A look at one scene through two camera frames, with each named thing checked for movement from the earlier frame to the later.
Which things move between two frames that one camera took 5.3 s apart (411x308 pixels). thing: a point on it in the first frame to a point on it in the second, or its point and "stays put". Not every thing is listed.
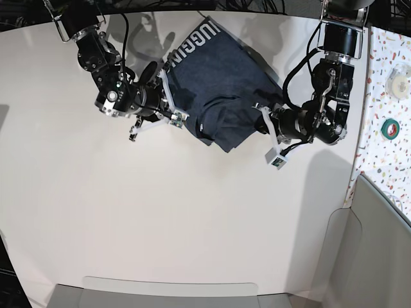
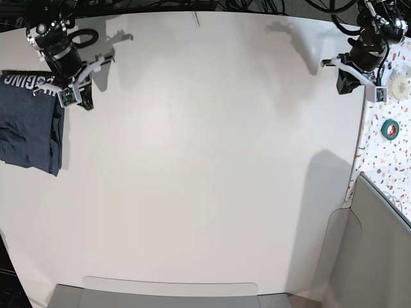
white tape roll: [398, 82] stays put
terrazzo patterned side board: [386, 154] stays put
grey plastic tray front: [121, 292] stays put
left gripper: [153, 102] to [79, 92]
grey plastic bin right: [366, 258] stays put
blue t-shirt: [220, 84] to [31, 128]
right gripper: [276, 121] to [349, 76]
